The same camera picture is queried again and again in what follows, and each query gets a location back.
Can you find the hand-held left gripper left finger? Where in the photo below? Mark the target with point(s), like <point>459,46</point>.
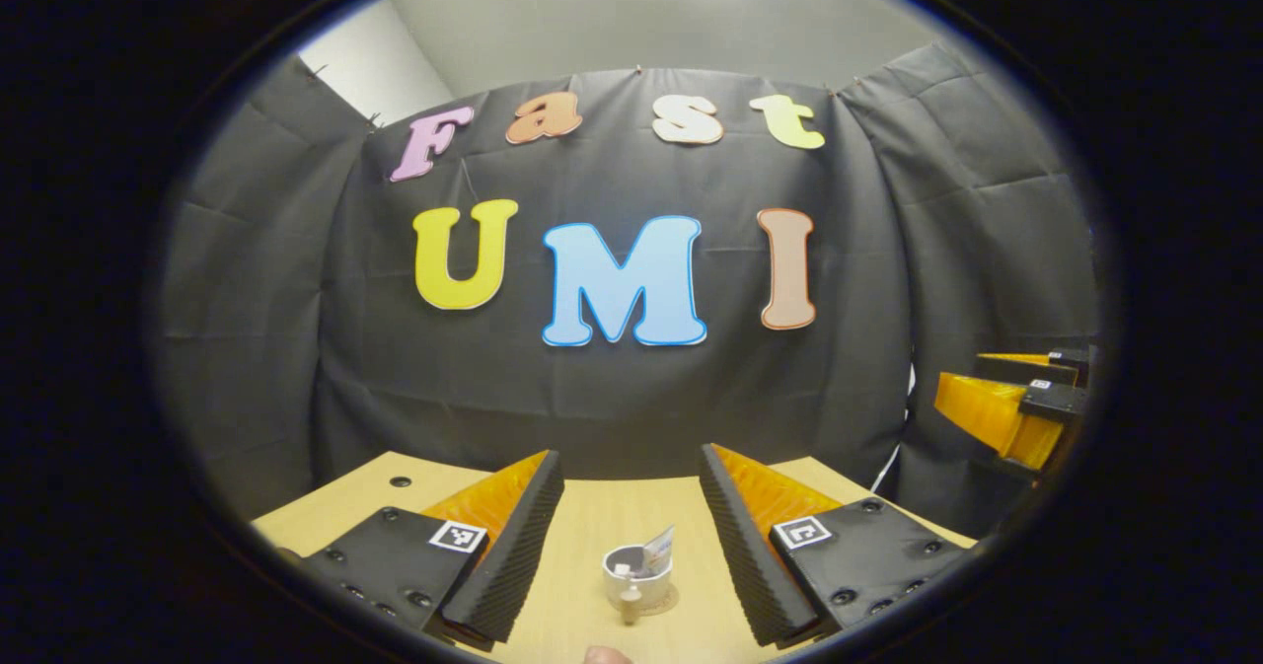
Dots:
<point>513,555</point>

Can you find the round wooden coaster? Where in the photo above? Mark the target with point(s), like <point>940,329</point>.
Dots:
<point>671,602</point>

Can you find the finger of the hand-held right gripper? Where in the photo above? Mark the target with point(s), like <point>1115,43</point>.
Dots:
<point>1071,358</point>
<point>1056,403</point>

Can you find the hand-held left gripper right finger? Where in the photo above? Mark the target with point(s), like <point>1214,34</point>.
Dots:
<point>745,546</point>

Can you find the white toothpaste tube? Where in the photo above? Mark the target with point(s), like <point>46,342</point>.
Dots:
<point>659,551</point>

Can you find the wooden desktop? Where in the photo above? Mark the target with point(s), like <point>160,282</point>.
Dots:
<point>592,516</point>

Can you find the white cup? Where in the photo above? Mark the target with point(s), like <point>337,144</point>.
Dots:
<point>631,593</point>

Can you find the black backdrop cloth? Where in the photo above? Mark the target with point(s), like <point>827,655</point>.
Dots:
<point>612,388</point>

